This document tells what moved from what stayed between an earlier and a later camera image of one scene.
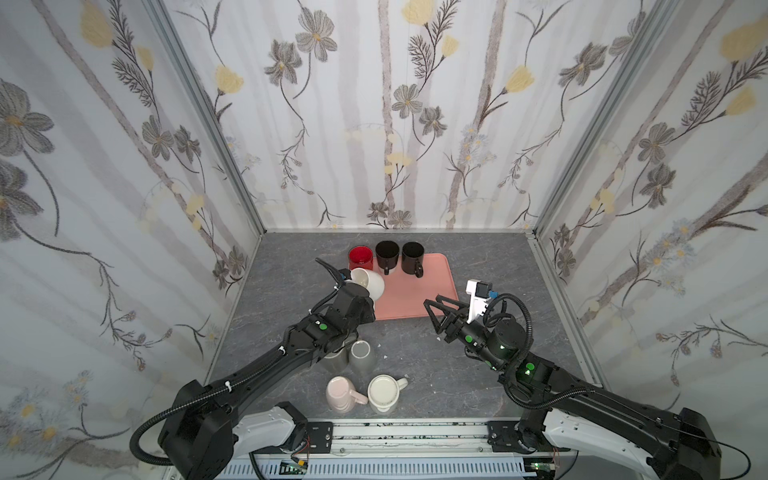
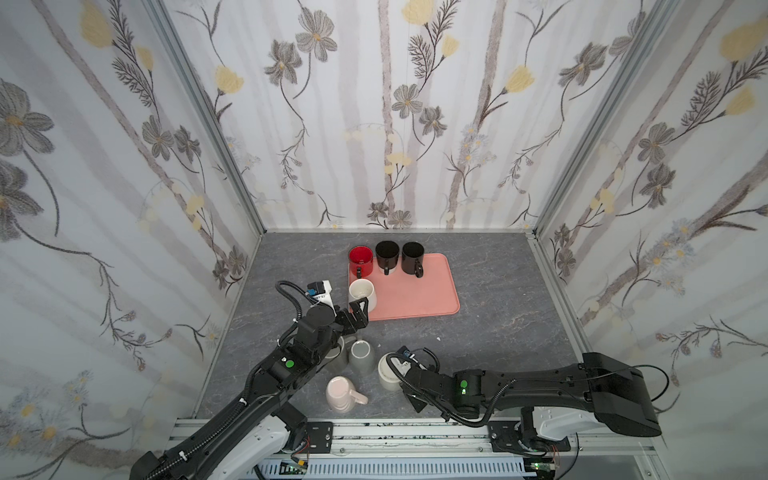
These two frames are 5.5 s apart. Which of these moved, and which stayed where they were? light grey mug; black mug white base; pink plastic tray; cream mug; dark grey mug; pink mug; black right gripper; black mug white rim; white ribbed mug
Moved: cream mug; white ribbed mug; black right gripper
Stayed: light grey mug; pink plastic tray; dark grey mug; pink mug; black mug white rim; black mug white base
